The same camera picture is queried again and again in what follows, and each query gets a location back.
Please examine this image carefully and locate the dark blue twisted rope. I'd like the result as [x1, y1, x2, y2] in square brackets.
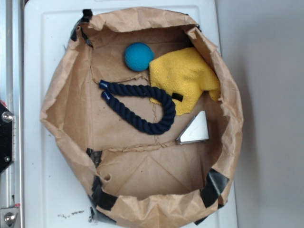
[98, 79, 177, 135]

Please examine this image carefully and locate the silver metal triangle block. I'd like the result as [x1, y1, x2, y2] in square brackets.
[176, 111, 209, 145]

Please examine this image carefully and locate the yellow microfiber cloth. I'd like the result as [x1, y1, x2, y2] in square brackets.
[149, 47, 220, 116]

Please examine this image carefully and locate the blue dimpled ball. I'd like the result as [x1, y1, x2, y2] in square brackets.
[124, 42, 154, 72]

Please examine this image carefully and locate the brown paper bag tray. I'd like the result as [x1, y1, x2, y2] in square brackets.
[40, 7, 244, 228]

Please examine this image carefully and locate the black mounting bracket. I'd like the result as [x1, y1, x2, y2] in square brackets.
[0, 100, 14, 174]

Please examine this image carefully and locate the aluminium frame rail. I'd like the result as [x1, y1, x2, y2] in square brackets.
[0, 0, 25, 228]

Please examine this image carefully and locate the silver corner bracket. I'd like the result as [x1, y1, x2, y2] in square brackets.
[0, 207, 21, 228]

